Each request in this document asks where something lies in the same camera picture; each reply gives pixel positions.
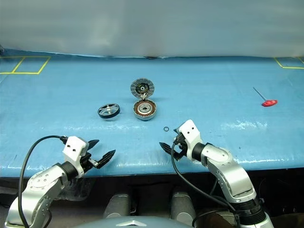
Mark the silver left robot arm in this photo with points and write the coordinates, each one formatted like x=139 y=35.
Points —
x=38 y=187

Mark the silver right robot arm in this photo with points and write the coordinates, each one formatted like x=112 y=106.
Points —
x=228 y=171

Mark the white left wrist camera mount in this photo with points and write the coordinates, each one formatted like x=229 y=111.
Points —
x=73 y=145

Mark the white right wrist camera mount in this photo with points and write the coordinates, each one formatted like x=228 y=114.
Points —
x=190 y=133

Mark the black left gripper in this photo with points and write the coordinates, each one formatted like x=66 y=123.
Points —
x=86 y=160

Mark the grey robot torso with emblem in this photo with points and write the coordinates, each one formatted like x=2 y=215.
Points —
x=114 y=224

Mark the blue table cover sheet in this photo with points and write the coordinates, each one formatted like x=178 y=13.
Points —
x=202 y=95

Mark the grey rounded robot leg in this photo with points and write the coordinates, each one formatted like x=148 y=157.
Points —
x=116 y=205
x=183 y=206

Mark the motor stator with copper windings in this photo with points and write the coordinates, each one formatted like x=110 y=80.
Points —
x=145 y=109

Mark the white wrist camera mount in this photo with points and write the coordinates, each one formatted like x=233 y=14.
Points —
x=73 y=145
x=190 y=133

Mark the white plastic backdrop sheet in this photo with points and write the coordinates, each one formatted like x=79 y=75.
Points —
x=152 y=26

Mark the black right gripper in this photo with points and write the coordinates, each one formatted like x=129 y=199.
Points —
x=181 y=152

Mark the silver motor rotor disc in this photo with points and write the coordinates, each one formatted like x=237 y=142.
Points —
x=142 y=88

